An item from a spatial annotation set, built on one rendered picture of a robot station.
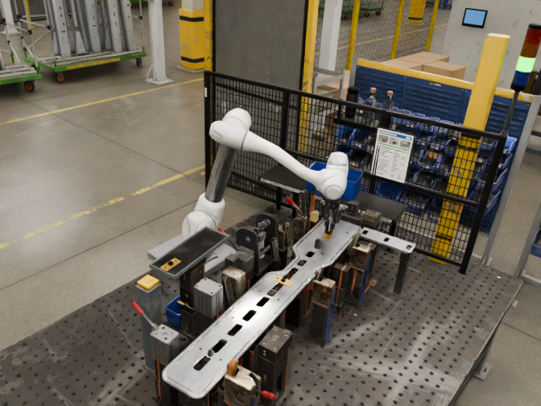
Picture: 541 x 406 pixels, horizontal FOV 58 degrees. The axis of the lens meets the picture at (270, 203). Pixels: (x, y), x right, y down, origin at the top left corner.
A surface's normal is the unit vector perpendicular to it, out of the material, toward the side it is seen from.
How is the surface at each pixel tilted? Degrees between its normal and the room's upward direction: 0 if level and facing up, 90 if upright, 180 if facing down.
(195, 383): 0
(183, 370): 0
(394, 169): 90
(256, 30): 90
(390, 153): 90
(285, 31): 90
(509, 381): 0
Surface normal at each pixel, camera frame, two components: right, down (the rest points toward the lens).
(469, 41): -0.64, 0.34
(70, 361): 0.05, -0.87
